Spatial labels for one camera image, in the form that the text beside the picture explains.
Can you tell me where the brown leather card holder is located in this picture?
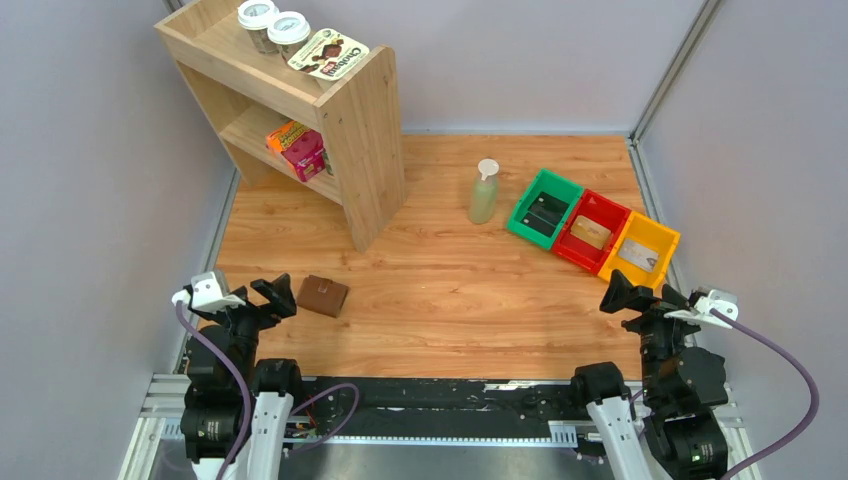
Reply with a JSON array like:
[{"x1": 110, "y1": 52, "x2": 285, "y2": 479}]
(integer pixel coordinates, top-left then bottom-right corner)
[{"x1": 296, "y1": 275, "x2": 350, "y2": 318}]

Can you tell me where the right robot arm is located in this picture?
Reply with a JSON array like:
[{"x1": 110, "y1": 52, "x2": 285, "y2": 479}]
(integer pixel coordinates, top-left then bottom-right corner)
[{"x1": 570, "y1": 269, "x2": 736, "y2": 479}]

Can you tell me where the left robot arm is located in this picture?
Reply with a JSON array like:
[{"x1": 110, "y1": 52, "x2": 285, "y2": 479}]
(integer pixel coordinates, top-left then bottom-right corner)
[{"x1": 171, "y1": 270, "x2": 305, "y2": 479}]

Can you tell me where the silver card in yellow bin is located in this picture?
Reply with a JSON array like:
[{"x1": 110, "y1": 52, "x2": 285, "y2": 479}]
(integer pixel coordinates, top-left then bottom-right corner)
[{"x1": 618, "y1": 238, "x2": 660, "y2": 273}]

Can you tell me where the gold card in red bin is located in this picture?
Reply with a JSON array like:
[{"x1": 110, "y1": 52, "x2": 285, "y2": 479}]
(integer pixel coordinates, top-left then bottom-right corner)
[{"x1": 569, "y1": 215, "x2": 611, "y2": 250}]

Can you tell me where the black card in green bin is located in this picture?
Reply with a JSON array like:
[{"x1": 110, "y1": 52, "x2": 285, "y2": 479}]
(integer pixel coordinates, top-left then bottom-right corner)
[{"x1": 521, "y1": 192, "x2": 569, "y2": 237}]

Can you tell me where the yellow plastic bin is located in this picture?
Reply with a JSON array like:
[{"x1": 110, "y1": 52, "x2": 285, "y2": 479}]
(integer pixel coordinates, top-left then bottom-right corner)
[{"x1": 597, "y1": 211, "x2": 680, "y2": 289}]

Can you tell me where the red plastic bin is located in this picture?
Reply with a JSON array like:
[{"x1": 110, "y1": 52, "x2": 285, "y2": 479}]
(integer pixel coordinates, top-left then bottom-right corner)
[{"x1": 551, "y1": 189, "x2": 632, "y2": 274}]

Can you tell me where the green plastic bin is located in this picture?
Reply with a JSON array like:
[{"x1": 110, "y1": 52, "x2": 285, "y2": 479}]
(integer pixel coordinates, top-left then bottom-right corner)
[{"x1": 506, "y1": 169, "x2": 584, "y2": 250}]

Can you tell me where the pink snack box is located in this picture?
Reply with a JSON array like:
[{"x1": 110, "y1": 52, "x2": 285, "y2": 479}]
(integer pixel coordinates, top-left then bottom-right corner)
[{"x1": 282, "y1": 130, "x2": 325, "y2": 182}]

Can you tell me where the orange snack box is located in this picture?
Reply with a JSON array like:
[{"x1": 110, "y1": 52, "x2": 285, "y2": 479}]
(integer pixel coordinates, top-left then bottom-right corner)
[{"x1": 265, "y1": 121, "x2": 311, "y2": 155}]

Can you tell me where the green soap bottle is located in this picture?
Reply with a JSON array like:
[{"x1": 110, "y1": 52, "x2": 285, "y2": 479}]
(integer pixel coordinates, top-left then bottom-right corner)
[{"x1": 468, "y1": 158, "x2": 500, "y2": 224}]

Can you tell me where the wooden shelf unit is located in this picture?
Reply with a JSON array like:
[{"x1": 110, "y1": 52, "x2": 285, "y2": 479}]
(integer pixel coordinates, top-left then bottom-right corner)
[{"x1": 155, "y1": 1, "x2": 406, "y2": 252}]

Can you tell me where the Chobani yogurt package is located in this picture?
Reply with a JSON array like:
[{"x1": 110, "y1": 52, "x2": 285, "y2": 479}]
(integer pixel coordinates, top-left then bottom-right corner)
[{"x1": 287, "y1": 28, "x2": 370, "y2": 82}]

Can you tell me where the white lidded cup right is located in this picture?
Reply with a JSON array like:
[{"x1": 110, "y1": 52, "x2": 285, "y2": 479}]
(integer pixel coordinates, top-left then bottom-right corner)
[{"x1": 266, "y1": 11, "x2": 312, "y2": 61}]

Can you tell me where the white lidded cup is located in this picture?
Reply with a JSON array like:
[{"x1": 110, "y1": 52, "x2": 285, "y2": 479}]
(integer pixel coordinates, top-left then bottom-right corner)
[
  {"x1": 237, "y1": 0, "x2": 279, "y2": 54},
  {"x1": 266, "y1": 11, "x2": 312, "y2": 61}
]

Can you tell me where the white lidded cup left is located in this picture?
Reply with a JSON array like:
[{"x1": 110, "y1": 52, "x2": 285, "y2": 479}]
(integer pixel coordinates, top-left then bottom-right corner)
[{"x1": 237, "y1": 0, "x2": 279, "y2": 54}]

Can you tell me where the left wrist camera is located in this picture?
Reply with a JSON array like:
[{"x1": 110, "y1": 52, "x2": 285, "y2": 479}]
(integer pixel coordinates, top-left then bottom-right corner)
[{"x1": 171, "y1": 270, "x2": 230, "y2": 314}]

